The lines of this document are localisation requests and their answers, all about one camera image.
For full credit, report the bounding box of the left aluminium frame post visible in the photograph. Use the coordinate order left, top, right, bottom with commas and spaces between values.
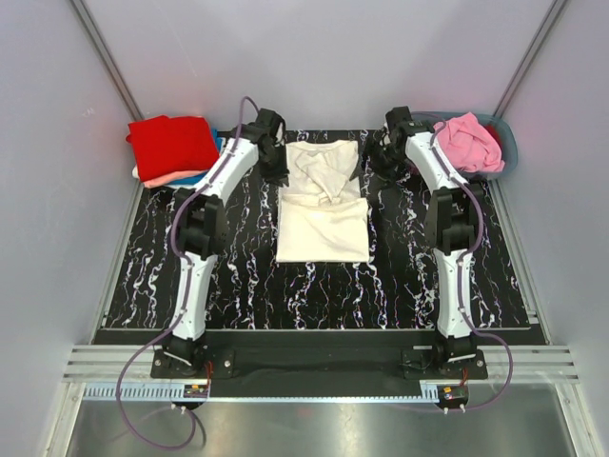
67, 0, 144, 121

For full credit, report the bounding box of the white slotted cable duct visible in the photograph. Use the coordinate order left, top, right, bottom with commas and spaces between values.
83, 383, 443, 401

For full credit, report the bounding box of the pink crumpled shirt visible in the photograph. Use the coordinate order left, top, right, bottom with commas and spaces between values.
434, 112, 505, 173

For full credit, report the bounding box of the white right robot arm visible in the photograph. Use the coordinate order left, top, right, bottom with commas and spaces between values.
365, 128, 483, 378

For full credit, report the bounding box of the right aluminium frame post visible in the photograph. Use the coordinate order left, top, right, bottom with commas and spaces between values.
493, 0, 571, 118

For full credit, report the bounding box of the red folded shirt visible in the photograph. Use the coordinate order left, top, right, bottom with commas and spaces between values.
126, 115, 220, 183

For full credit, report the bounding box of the blue plastic laundry basket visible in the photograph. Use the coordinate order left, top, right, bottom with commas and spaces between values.
413, 111, 519, 181

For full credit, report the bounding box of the magenta crumpled shirt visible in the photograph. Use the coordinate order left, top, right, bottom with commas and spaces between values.
484, 125, 501, 146

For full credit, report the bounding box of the cream white t shirt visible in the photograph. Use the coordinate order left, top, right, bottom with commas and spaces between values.
276, 140, 369, 263

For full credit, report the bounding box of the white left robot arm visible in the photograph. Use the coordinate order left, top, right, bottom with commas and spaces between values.
162, 133, 288, 377

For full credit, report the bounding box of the teal folded shirt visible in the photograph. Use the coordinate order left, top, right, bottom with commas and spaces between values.
168, 129, 225, 187

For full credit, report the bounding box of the aluminium frame post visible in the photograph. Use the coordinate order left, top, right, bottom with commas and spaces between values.
493, 0, 571, 118
67, 0, 144, 121

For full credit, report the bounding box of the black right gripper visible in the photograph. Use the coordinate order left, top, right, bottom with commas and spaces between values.
349, 138, 406, 193

